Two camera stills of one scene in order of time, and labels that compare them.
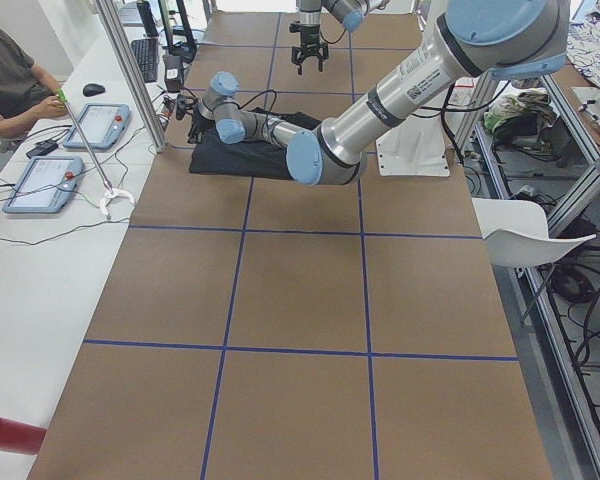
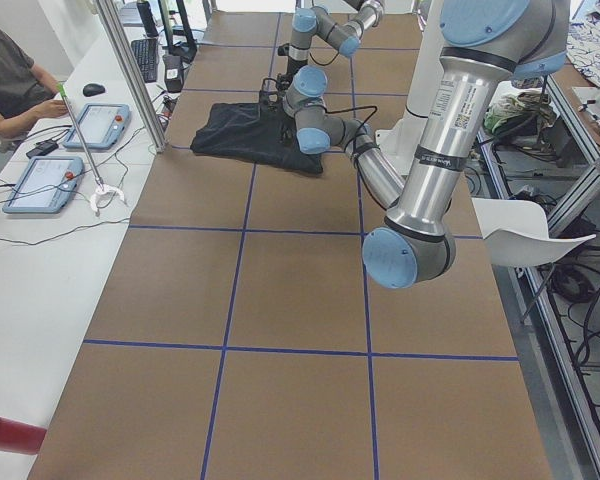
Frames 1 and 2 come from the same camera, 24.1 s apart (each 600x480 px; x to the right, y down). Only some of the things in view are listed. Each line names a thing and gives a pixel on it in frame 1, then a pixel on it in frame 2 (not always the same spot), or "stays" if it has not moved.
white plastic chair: x=517 y=235 stays
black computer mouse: x=92 y=89 stays
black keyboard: x=146 y=55 stays
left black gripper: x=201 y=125 → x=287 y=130
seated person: x=14 y=92 stays
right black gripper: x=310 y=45 → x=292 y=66
